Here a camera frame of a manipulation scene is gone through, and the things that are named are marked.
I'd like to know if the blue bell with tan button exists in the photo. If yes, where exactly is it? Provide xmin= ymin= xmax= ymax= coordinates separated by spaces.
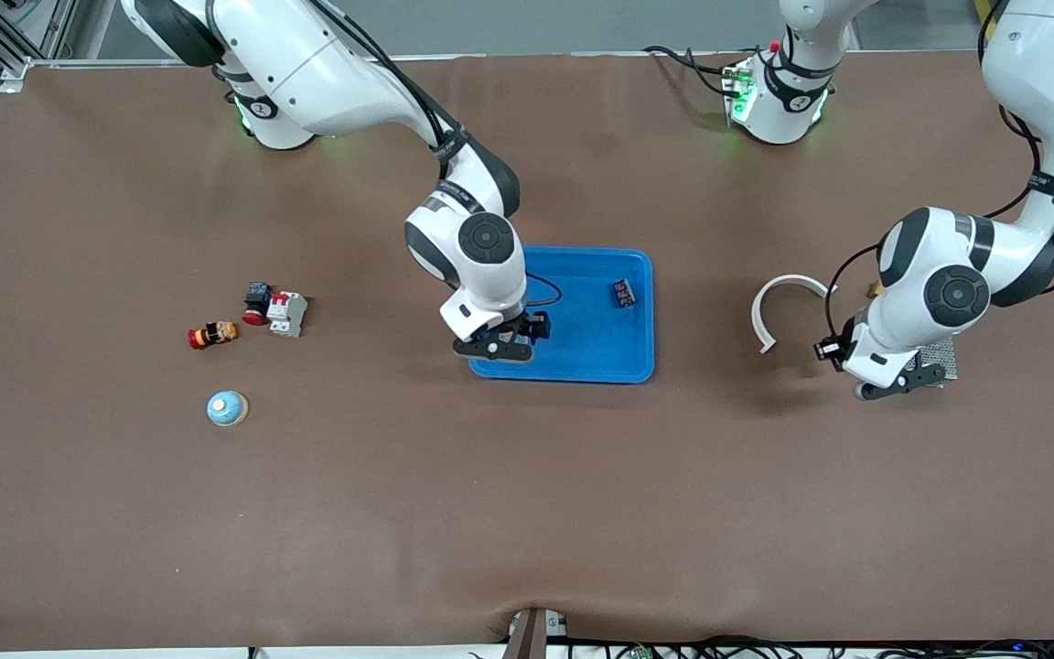
xmin=206 ymin=390 xmax=249 ymax=428

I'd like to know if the blue plastic tray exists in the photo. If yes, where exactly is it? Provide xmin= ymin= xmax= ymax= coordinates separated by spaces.
xmin=467 ymin=244 xmax=655 ymax=384

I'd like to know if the metal mesh power supply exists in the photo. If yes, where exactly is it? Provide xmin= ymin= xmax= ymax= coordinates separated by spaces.
xmin=911 ymin=337 xmax=959 ymax=389

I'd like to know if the brown table mat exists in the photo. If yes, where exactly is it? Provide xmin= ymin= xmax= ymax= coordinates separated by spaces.
xmin=0 ymin=50 xmax=1054 ymax=653

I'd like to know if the white and red circuit breaker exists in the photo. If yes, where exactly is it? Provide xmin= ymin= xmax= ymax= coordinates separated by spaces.
xmin=266 ymin=290 xmax=309 ymax=339

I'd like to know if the red and black emergency button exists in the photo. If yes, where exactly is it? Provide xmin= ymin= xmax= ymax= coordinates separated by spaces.
xmin=242 ymin=282 xmax=274 ymax=327

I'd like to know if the red and orange push button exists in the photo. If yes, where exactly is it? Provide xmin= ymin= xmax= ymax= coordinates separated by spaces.
xmin=187 ymin=320 xmax=241 ymax=351

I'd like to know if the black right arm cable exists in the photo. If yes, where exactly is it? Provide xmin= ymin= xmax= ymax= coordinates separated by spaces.
xmin=307 ymin=0 xmax=565 ymax=309

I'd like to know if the white half-ring bracket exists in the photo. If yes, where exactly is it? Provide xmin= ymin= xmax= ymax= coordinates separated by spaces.
xmin=751 ymin=274 xmax=834 ymax=355

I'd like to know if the black left arm base cable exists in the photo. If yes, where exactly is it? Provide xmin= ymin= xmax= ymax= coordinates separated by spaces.
xmin=641 ymin=44 xmax=738 ymax=97

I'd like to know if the brown camera mount post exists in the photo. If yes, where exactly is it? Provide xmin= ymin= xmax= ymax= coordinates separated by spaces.
xmin=502 ymin=607 xmax=569 ymax=659

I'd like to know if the aluminium frame post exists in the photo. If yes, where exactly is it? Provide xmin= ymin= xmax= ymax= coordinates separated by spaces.
xmin=0 ymin=0 xmax=80 ymax=92

